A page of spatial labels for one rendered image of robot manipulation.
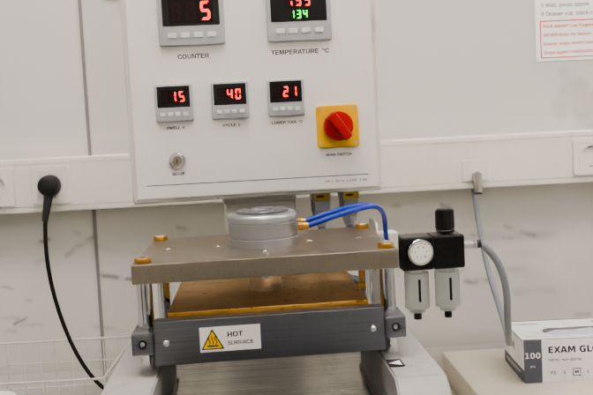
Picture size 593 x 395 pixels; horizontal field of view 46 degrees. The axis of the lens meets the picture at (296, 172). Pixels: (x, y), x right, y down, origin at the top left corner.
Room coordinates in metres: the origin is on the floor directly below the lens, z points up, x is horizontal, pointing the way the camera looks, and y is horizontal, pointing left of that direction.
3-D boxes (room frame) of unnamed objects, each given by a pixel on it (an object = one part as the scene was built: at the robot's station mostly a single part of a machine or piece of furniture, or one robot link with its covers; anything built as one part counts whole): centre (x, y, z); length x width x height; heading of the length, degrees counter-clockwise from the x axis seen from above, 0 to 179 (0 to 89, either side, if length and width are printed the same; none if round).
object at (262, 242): (0.83, 0.02, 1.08); 0.31 x 0.24 x 0.13; 94
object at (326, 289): (0.79, 0.03, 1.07); 0.22 x 0.17 x 0.10; 94
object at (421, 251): (0.94, -0.17, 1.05); 0.15 x 0.05 x 0.15; 94
